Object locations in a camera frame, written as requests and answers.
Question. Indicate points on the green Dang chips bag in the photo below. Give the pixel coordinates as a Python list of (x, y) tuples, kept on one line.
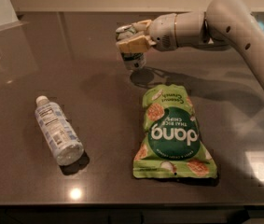
[(172, 147)]

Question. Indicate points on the clear plastic water bottle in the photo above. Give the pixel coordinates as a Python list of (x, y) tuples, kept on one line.
[(63, 142)]

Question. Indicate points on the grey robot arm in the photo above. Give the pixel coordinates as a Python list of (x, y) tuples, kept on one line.
[(225, 23)]

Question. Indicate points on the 7up soda can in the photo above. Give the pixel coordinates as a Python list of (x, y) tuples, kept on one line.
[(132, 61)]

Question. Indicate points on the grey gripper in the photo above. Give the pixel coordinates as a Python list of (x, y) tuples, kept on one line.
[(163, 32)]

